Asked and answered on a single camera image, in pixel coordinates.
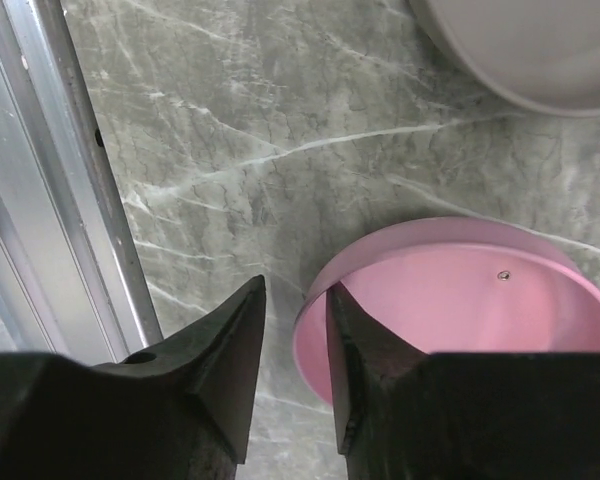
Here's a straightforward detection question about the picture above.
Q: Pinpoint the grey round lid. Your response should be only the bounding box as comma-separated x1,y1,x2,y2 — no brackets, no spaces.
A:
410,1,600,118

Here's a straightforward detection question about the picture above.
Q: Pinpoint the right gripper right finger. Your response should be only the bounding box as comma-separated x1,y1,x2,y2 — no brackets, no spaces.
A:
326,287,600,479

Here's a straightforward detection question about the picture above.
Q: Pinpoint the aluminium mounting rail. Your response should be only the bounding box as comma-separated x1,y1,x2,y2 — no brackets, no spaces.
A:
0,1,163,364

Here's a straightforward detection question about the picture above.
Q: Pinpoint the pink round lid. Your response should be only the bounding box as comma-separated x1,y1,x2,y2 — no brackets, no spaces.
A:
293,217,600,401

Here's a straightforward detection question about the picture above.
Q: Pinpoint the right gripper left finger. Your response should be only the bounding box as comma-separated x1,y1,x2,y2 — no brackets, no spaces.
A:
0,276,266,479

